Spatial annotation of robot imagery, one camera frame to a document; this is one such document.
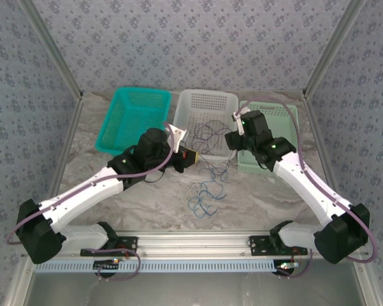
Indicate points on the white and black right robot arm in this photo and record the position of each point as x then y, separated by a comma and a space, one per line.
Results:
306, 188

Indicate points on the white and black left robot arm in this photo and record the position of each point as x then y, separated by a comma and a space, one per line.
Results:
83, 194

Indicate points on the light green plastic basket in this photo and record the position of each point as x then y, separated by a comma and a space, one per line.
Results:
282, 124

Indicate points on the teal plastic basket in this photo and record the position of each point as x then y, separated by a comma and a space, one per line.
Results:
127, 118

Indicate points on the white plastic basket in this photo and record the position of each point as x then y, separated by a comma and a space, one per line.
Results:
210, 105

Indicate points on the black controller board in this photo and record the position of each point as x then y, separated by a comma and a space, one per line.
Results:
106, 266
286, 267

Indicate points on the aluminium side rail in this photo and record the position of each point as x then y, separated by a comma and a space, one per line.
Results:
67, 143
322, 143

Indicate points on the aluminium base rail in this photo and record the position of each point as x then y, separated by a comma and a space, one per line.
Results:
194, 243

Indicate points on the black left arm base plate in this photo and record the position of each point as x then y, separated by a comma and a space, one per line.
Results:
129, 243

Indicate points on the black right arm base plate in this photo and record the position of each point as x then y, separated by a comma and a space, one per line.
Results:
258, 245

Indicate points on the aluminium frame post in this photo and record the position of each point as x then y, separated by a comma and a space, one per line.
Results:
332, 48
54, 48

